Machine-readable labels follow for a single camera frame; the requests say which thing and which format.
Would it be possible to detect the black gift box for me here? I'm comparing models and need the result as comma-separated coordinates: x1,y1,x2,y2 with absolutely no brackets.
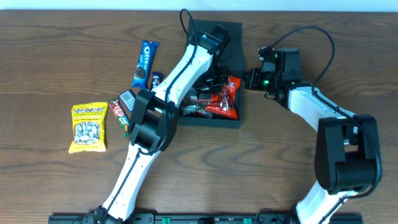
178,19,245,129

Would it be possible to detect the red dried fruit bag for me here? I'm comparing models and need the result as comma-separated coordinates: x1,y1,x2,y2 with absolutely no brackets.
205,75,241,120

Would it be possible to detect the Haribo gummy candy bag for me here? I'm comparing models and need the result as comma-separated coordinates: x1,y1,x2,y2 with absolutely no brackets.
181,88,213,119

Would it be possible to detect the Dairy Milk chocolate bar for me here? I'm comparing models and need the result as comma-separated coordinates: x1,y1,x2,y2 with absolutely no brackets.
150,72,164,91

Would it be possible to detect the blue Oreo cookie pack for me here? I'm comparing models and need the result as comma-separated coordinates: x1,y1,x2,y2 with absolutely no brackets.
131,40,159,90

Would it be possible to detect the yellow sunflower seed bag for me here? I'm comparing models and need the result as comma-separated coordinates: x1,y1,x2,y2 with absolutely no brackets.
68,102,108,154

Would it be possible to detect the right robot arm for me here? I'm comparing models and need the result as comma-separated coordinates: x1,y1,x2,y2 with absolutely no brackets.
243,46,382,223

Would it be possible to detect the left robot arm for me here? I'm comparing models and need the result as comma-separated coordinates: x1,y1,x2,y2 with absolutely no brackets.
93,25,230,223

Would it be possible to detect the small dark blue carton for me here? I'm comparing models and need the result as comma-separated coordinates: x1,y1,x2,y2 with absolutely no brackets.
119,90,136,112

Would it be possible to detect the red green KitKat bar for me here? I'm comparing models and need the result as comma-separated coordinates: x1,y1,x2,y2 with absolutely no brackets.
107,98,129,137

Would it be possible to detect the black mounting rail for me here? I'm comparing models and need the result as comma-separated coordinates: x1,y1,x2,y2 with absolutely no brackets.
48,212,364,224

